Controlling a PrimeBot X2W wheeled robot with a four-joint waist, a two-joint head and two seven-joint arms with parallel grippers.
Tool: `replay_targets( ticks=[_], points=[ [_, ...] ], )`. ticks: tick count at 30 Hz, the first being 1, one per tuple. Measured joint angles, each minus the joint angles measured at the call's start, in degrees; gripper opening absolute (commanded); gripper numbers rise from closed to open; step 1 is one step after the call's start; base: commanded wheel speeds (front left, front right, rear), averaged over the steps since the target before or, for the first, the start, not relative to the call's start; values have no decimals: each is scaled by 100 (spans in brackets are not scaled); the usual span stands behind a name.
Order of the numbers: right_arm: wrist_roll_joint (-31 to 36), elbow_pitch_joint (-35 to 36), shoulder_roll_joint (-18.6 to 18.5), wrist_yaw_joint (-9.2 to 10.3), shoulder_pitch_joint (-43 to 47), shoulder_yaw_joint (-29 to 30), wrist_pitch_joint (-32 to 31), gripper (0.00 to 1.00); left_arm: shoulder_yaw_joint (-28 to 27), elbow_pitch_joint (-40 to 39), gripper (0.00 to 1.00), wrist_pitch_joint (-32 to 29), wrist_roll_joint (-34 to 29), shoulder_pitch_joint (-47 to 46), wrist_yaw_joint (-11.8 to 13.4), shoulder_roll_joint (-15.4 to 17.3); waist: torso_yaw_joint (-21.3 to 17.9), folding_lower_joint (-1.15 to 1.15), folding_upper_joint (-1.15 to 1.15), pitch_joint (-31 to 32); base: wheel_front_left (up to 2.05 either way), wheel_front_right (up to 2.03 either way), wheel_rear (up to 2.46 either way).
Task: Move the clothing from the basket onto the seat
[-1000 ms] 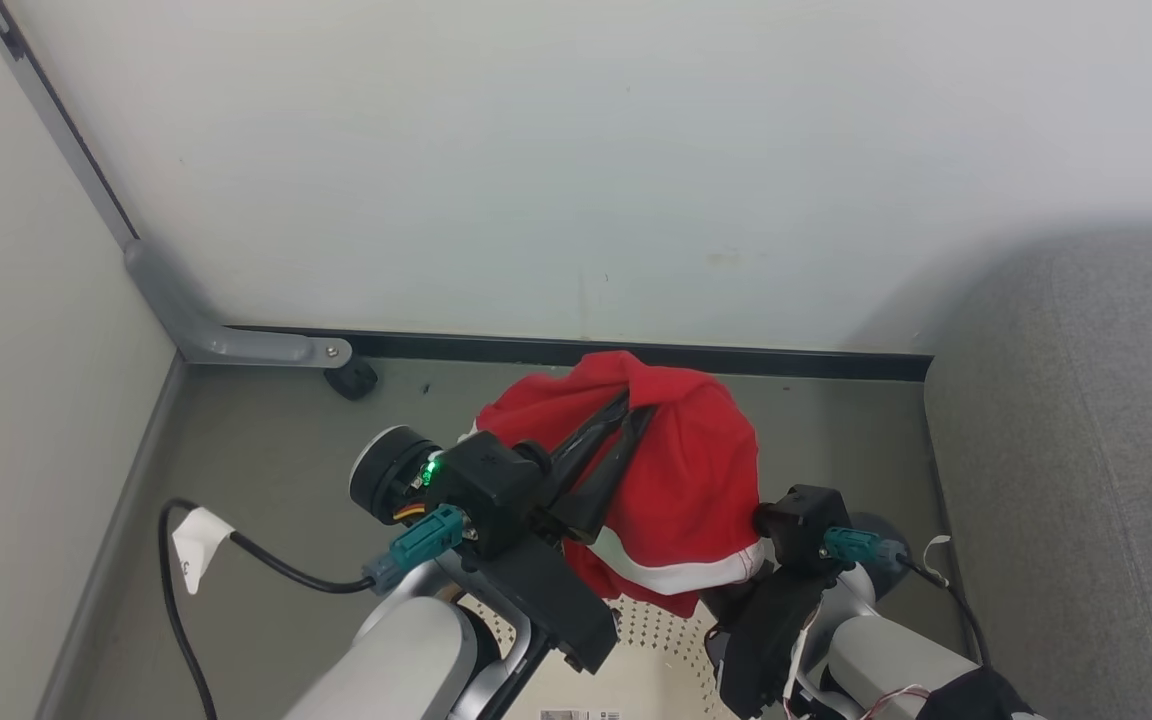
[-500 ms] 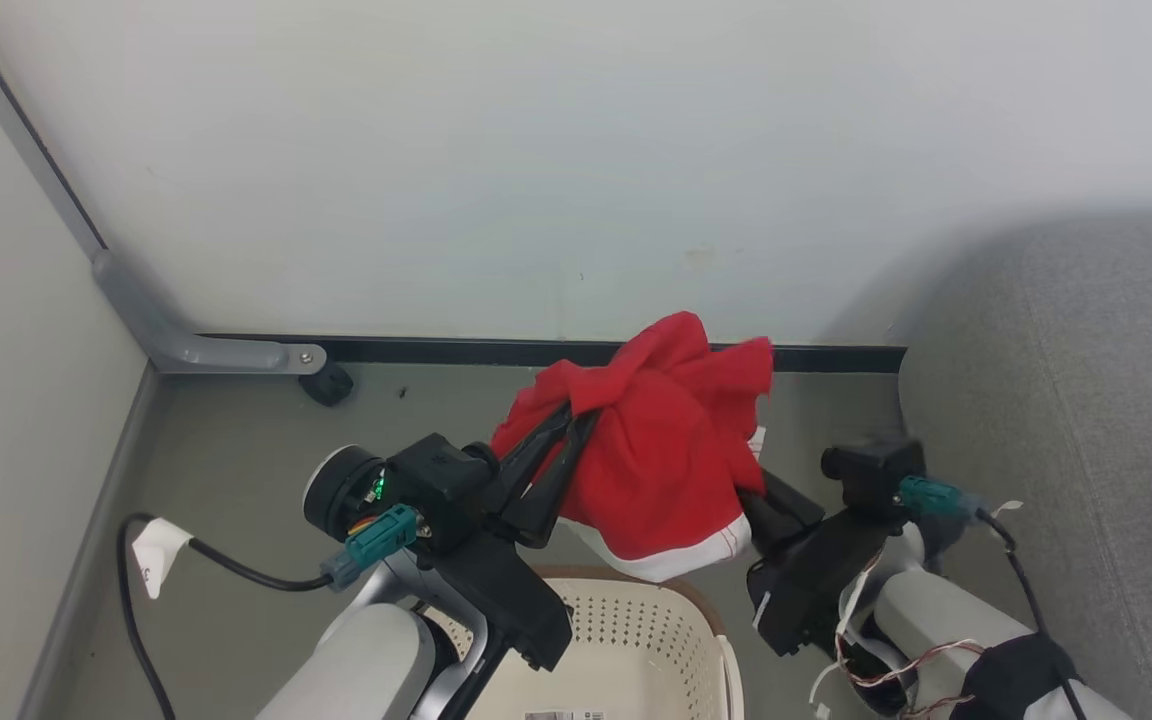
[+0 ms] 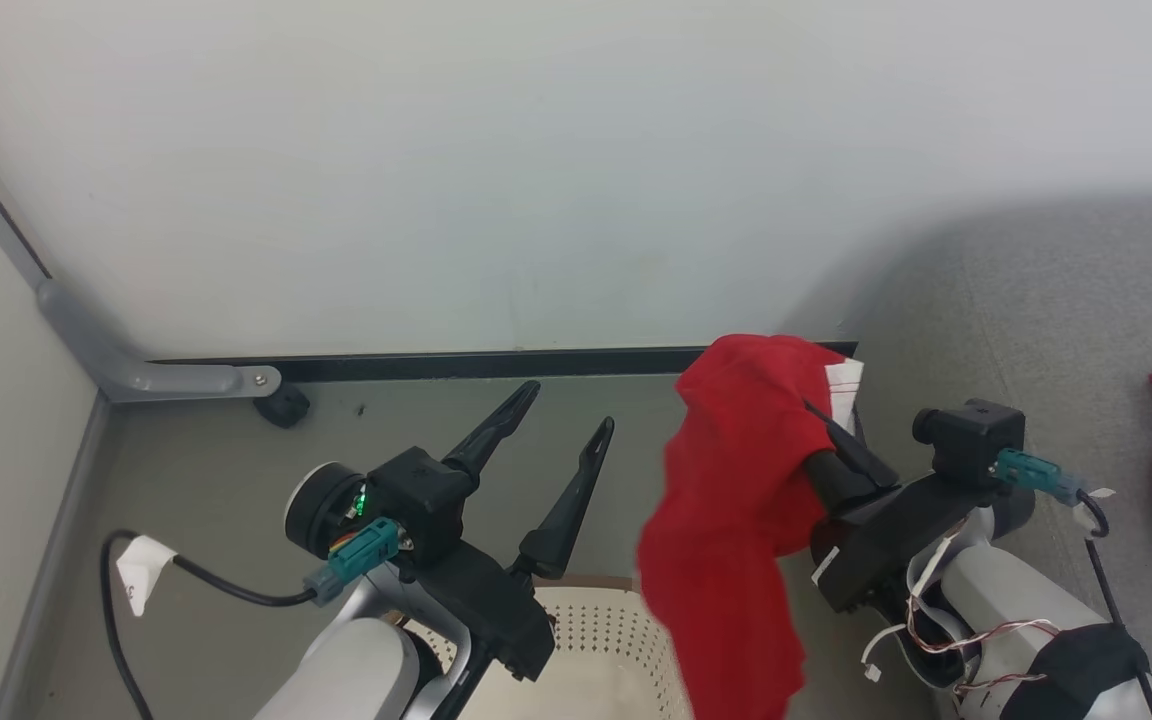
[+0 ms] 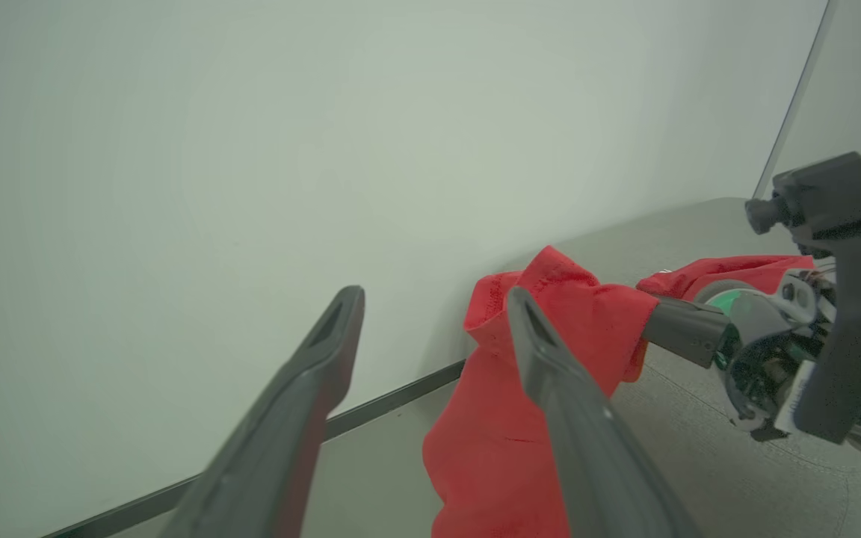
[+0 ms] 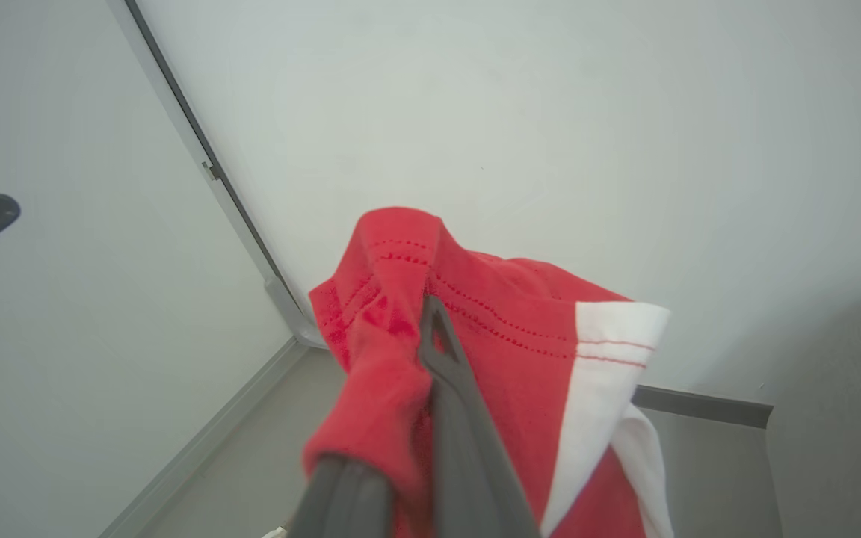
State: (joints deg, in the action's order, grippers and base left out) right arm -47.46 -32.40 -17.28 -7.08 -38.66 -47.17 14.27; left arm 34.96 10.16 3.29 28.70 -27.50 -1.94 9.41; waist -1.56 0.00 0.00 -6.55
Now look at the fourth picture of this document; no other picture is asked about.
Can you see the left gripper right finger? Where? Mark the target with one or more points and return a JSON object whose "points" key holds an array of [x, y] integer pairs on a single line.
{"points": [[595, 463]]}

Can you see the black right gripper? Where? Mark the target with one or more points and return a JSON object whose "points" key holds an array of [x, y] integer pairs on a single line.
{"points": [[763, 351]]}

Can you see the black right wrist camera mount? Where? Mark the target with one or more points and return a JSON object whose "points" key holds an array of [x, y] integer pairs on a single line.
{"points": [[856, 299]]}

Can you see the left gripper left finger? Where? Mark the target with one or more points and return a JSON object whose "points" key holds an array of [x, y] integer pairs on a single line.
{"points": [[273, 448]]}

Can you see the red and white garment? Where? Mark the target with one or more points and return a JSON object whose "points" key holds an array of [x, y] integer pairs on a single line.
{"points": [[490, 448]]}

